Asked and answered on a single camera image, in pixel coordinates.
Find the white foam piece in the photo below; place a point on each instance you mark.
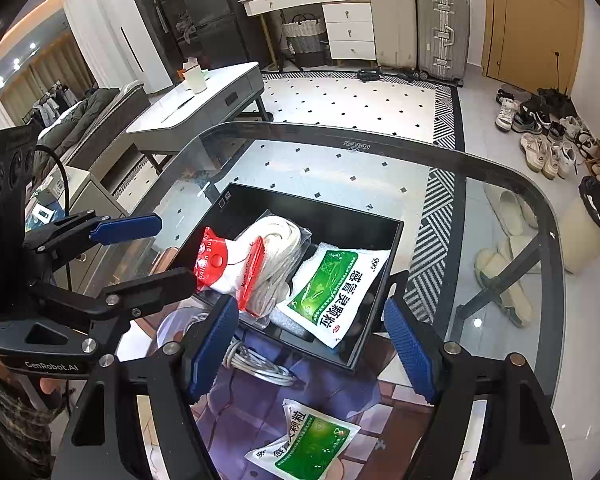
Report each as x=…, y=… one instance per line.
x=315, y=257

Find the black box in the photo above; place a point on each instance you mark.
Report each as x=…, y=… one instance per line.
x=340, y=222

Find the white dressing table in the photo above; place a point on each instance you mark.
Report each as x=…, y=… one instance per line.
x=350, y=30

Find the person's left hand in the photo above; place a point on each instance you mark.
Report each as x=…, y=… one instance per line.
x=50, y=387

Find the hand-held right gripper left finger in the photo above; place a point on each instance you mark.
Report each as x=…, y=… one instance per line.
x=212, y=350

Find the white tall cabinet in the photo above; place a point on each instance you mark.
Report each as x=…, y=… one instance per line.
x=125, y=10

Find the clothes rack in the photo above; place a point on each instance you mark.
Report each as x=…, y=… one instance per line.
x=50, y=105

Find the beige trash bin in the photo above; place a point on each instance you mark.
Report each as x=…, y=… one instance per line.
x=585, y=240

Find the pile of sneakers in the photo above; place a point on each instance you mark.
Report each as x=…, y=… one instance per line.
x=540, y=145

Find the dark green jacket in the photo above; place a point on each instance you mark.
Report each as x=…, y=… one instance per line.
x=75, y=120

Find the purple printed mat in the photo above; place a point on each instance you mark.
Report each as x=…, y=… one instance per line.
x=330, y=385

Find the dark glass cabinet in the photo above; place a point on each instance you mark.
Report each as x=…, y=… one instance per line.
x=155, y=10

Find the grey side cabinet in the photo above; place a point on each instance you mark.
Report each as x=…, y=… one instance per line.
x=90, y=195

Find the white cup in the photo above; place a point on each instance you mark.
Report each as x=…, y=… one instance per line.
x=197, y=82

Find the silver suitcase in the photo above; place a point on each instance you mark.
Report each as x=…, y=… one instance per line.
x=442, y=30

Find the green and white packet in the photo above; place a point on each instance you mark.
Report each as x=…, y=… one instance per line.
x=310, y=450
x=337, y=295

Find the black device on floor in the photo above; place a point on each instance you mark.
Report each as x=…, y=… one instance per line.
x=370, y=75

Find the person's left forearm plaid sleeve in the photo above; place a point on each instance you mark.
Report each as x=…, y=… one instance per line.
x=5, y=420

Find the woven basket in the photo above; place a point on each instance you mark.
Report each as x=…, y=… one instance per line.
x=305, y=42

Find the white striped socks packet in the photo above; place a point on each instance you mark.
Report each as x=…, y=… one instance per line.
x=277, y=240

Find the dark grey fridge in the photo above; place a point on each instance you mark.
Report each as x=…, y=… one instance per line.
x=215, y=10

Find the glass table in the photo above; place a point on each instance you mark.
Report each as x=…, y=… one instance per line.
x=360, y=105

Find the beige slipper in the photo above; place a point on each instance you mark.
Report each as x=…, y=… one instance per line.
x=510, y=210
x=522, y=255
x=500, y=285

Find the white grey coffee table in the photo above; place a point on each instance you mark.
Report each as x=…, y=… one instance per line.
x=200, y=105

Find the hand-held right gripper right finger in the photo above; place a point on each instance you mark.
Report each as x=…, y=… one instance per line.
x=412, y=350

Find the beige suitcase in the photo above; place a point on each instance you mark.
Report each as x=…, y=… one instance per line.
x=392, y=25

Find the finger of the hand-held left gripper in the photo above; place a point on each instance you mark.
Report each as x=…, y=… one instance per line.
x=155, y=285
x=125, y=227

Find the red and white packet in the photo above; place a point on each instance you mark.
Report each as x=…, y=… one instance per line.
x=212, y=255

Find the wooden door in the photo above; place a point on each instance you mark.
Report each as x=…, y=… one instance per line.
x=530, y=25

